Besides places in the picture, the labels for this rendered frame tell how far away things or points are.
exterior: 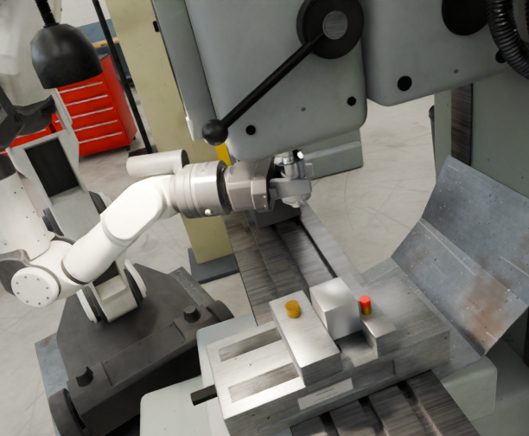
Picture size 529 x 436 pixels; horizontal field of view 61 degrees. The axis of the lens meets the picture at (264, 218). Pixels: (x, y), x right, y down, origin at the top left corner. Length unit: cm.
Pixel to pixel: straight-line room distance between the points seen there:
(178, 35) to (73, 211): 77
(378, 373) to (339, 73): 43
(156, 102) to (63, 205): 123
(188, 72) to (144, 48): 175
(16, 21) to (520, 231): 89
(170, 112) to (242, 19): 190
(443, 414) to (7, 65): 84
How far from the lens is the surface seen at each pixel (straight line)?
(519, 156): 84
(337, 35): 52
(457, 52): 61
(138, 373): 142
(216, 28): 52
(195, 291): 194
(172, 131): 243
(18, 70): 86
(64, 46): 57
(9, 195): 84
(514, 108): 83
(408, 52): 57
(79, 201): 127
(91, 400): 143
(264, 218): 113
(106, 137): 533
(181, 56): 60
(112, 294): 148
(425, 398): 73
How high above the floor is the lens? 153
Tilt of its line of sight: 29 degrees down
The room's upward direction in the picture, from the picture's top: 14 degrees counter-clockwise
